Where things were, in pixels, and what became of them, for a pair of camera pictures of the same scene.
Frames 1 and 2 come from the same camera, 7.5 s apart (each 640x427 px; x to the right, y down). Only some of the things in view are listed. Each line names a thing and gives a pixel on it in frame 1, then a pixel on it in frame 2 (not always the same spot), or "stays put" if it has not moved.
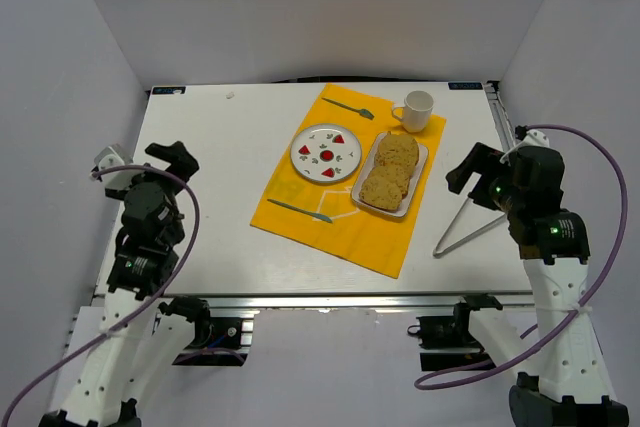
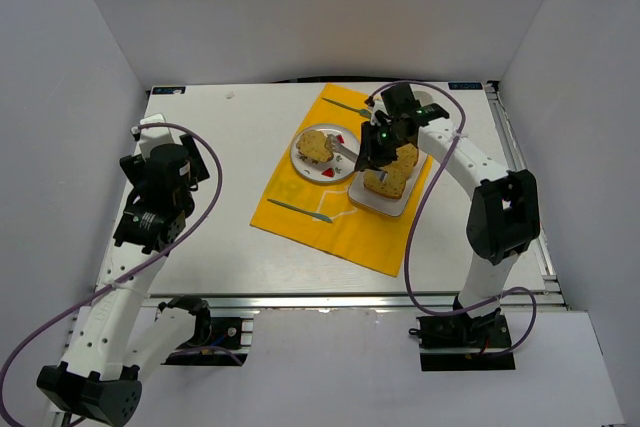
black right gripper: (481, 185) → (373, 148)
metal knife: (303, 211) stays put
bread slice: (380, 192) → (312, 145)
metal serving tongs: (439, 251) → (346, 153)
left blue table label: (169, 90) stays put
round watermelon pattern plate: (326, 153) stays put
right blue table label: (464, 85) stays put
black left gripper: (163, 167) → (198, 159)
